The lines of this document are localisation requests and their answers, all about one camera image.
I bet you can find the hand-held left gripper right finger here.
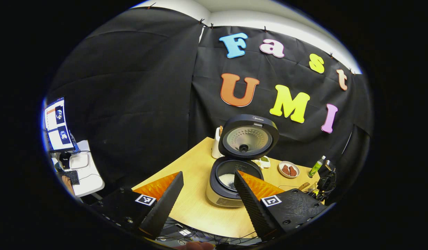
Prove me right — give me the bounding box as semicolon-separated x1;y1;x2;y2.
234;170;328;241

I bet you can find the green drink bottle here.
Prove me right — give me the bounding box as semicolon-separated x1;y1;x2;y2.
308;156;326;178

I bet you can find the white tray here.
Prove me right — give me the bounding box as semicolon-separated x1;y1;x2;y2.
69;153;90;170

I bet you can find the black backdrop cloth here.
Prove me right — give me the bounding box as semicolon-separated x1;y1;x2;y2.
47;7;374;197

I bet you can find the black keyboard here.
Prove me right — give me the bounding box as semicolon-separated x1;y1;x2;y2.
63;170;80;185

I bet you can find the dark grey rice cooker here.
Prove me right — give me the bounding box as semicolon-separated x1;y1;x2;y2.
206;114;280;208

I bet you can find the white toaster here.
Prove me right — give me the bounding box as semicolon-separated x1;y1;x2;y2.
211;126;224;159

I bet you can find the white side desk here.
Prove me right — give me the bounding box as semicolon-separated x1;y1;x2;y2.
52;140;105;198

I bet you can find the bundle of black cables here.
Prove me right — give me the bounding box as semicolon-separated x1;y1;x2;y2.
155;219;263;248

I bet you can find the computer monitor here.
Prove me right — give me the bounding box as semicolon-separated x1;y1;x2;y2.
44;97;76;153

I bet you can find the white divided condiment dish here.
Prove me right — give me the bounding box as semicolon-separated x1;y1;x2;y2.
252;156;271;169

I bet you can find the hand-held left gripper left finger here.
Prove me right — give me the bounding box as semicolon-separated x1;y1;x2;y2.
91;171;184;240

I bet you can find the round beige plate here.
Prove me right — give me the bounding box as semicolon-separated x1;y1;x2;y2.
278;161;300;179

